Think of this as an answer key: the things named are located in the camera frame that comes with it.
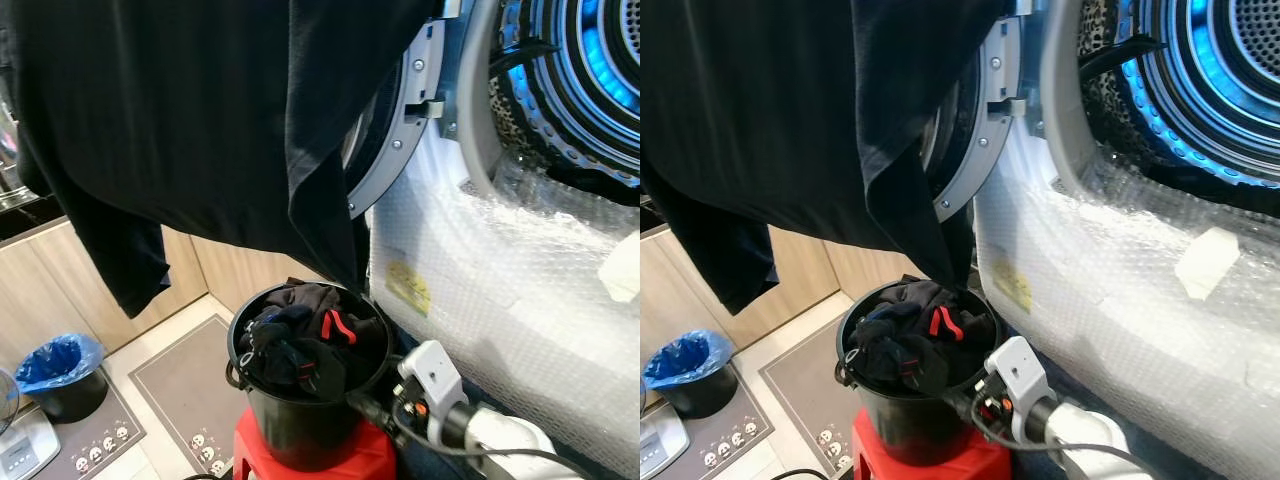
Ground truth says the black and red clothes pile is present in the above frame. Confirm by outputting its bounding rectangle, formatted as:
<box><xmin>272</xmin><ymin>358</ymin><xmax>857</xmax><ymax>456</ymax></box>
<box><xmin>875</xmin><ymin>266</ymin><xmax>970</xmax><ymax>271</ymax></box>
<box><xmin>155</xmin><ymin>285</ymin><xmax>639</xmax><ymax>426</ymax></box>
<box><xmin>848</xmin><ymin>277</ymin><xmax>998</xmax><ymax>395</ymax></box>
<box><xmin>238</xmin><ymin>280</ymin><xmax>389</xmax><ymax>400</ymax></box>

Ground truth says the white paper label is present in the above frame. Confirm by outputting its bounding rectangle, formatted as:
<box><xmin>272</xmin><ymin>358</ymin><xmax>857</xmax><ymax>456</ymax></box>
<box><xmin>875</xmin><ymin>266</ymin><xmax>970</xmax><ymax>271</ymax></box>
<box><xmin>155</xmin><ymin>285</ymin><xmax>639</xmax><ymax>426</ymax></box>
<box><xmin>597</xmin><ymin>231</ymin><xmax>641</xmax><ymax>302</ymax></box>
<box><xmin>1174</xmin><ymin>227</ymin><xmax>1242</xmax><ymax>302</ymax></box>

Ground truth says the grey round washer door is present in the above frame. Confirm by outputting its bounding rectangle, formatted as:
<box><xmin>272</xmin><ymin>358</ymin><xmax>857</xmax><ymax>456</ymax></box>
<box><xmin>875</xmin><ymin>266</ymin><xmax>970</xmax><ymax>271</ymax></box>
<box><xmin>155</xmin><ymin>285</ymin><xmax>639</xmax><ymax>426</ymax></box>
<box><xmin>343</xmin><ymin>18</ymin><xmax>448</xmax><ymax>222</ymax></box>
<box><xmin>922</xmin><ymin>14</ymin><xmax>1027</xmax><ymax>225</ymax></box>

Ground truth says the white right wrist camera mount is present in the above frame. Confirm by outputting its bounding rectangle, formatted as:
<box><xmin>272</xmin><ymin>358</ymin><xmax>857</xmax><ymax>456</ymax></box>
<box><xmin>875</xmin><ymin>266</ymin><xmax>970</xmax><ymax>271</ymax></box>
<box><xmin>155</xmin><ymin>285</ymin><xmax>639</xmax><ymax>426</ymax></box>
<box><xmin>984</xmin><ymin>336</ymin><xmax>1053</xmax><ymax>447</ymax></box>
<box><xmin>396</xmin><ymin>340</ymin><xmax>470</xmax><ymax>447</ymax></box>

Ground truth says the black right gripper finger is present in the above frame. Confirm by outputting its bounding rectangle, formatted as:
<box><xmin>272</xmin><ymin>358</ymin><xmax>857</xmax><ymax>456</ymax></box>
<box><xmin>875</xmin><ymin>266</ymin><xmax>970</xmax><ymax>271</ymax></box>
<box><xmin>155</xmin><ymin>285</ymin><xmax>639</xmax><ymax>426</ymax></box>
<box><xmin>345</xmin><ymin>390</ymin><xmax>393</xmax><ymax>423</ymax></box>
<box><xmin>940</xmin><ymin>386</ymin><xmax>981</xmax><ymax>421</ymax></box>

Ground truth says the small grey paw print mat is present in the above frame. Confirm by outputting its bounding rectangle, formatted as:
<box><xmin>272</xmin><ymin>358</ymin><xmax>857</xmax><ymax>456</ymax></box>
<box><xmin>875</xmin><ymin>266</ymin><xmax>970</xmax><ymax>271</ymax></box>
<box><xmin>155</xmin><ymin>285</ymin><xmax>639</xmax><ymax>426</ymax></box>
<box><xmin>34</xmin><ymin>372</ymin><xmax>147</xmax><ymax>480</ymax></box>
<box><xmin>672</xmin><ymin>364</ymin><xmax>777</xmax><ymax>480</ymax></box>

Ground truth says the white bathroom scale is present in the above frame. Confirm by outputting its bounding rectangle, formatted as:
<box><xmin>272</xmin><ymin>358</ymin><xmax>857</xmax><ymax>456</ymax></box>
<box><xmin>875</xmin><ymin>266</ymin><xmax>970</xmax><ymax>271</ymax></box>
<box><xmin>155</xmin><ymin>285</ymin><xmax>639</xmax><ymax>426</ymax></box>
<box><xmin>640</xmin><ymin>399</ymin><xmax>688</xmax><ymax>480</ymax></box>
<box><xmin>0</xmin><ymin>404</ymin><xmax>62</xmax><ymax>480</ymax></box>

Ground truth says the steel washer drum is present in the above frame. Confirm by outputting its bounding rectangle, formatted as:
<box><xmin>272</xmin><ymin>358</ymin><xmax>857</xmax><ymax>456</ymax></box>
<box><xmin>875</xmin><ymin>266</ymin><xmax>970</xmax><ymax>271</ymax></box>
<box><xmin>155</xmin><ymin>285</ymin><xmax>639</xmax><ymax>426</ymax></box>
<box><xmin>488</xmin><ymin>0</ymin><xmax>641</xmax><ymax>191</ymax></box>
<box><xmin>1078</xmin><ymin>0</ymin><xmax>1280</xmax><ymax>193</ymax></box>

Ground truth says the yellow washer sticker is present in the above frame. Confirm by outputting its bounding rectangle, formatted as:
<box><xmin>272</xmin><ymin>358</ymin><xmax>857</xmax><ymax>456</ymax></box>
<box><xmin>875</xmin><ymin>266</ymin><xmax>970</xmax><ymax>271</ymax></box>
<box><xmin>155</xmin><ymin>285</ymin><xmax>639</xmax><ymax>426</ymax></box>
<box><xmin>992</xmin><ymin>261</ymin><xmax>1034</xmax><ymax>314</ymax></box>
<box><xmin>384</xmin><ymin>261</ymin><xmax>434</xmax><ymax>317</ymax></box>

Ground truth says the black t-shirt garment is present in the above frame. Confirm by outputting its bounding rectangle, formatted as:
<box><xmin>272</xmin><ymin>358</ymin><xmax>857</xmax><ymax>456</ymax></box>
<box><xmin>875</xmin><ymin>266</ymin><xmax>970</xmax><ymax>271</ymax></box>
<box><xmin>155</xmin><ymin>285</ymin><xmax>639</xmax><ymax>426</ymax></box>
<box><xmin>0</xmin><ymin>0</ymin><xmax>447</xmax><ymax>320</ymax></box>
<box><xmin>640</xmin><ymin>0</ymin><xmax>1017</xmax><ymax>317</ymax></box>

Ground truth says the white bubble-wrapped washing machine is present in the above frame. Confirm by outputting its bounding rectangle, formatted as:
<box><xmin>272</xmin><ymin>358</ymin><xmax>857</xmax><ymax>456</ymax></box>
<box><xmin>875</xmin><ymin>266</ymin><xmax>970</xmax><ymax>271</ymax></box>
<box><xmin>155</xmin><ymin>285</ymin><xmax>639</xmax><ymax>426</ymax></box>
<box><xmin>925</xmin><ymin>0</ymin><xmax>1280</xmax><ymax>480</ymax></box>
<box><xmin>345</xmin><ymin>0</ymin><xmax>641</xmax><ymax>480</ymax></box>

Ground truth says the black plastic bucket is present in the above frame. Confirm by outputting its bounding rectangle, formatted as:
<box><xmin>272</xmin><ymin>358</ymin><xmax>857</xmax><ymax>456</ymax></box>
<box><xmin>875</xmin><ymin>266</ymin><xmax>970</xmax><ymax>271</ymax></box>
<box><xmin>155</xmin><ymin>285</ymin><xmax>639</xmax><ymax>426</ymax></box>
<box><xmin>837</xmin><ymin>279</ymin><xmax>1005</xmax><ymax>467</ymax></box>
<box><xmin>227</xmin><ymin>284</ymin><xmax>397</xmax><ymax>473</ymax></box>

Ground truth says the leopard print garment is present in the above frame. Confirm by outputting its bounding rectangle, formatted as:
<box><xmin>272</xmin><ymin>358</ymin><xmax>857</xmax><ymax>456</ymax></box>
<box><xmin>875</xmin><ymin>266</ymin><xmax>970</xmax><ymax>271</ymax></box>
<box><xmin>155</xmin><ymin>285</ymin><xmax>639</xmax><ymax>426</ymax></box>
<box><xmin>1078</xmin><ymin>0</ymin><xmax>1136</xmax><ymax>161</ymax></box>
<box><xmin>488</xmin><ymin>80</ymin><xmax>546</xmax><ymax>161</ymax></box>

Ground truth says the black bin with blue bag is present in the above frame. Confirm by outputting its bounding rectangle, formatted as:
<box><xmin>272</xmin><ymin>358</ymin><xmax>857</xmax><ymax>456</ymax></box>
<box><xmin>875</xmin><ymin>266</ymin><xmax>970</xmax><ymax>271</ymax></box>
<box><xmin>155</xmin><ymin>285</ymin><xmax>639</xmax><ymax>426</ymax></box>
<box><xmin>644</xmin><ymin>329</ymin><xmax>740</xmax><ymax>420</ymax></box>
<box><xmin>14</xmin><ymin>332</ymin><xmax>110</xmax><ymax>424</ymax></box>

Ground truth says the light wooden cabinet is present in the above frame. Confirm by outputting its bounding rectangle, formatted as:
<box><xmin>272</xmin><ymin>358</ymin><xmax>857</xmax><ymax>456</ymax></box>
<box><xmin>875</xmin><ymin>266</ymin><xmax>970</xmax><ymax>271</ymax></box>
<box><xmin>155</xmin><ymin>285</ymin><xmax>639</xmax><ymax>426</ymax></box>
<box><xmin>0</xmin><ymin>214</ymin><xmax>333</xmax><ymax>373</ymax></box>
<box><xmin>640</xmin><ymin>224</ymin><xmax>927</xmax><ymax>363</ymax></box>

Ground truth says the red plastic stool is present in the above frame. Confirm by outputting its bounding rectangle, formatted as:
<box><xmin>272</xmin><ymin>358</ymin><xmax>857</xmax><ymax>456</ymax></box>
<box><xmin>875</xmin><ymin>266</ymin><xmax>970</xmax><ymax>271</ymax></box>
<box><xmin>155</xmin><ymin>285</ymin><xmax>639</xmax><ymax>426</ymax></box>
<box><xmin>851</xmin><ymin>406</ymin><xmax>1012</xmax><ymax>480</ymax></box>
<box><xmin>232</xmin><ymin>407</ymin><xmax>399</xmax><ymax>480</ymax></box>

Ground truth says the large grey paw print mat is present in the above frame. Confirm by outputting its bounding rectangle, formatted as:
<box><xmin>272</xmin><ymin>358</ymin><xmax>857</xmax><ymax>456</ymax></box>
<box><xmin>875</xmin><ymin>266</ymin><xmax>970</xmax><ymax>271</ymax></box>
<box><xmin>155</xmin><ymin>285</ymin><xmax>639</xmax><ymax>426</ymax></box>
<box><xmin>129</xmin><ymin>314</ymin><xmax>253</xmax><ymax>480</ymax></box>
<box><xmin>757</xmin><ymin>317</ymin><xmax>863</xmax><ymax>477</ymax></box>

